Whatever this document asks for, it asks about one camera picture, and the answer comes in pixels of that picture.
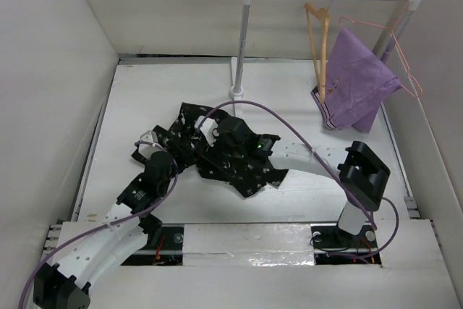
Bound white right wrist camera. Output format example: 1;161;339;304
195;116;218;147

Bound wooden hanger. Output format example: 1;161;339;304
305;0;333;104

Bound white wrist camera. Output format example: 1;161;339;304
138;131;158;160
195;116;218;147

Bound silver tape strip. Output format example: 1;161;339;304
182;223;315;267

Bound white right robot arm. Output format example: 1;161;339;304
206;117;390;247

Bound purple cable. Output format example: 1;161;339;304
197;101;401;263
17;140;180;308

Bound pink wire hanger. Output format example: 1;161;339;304
338;0;423;98

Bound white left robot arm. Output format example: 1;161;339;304
32;151;179;308

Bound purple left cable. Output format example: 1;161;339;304
17;140;180;308

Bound black white patterned trousers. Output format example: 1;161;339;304
153;102;288;198

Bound purple garment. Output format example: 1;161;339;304
311;27;402;133

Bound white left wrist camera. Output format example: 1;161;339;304
138;131;158;160

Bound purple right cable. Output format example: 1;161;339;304
197;101;401;263

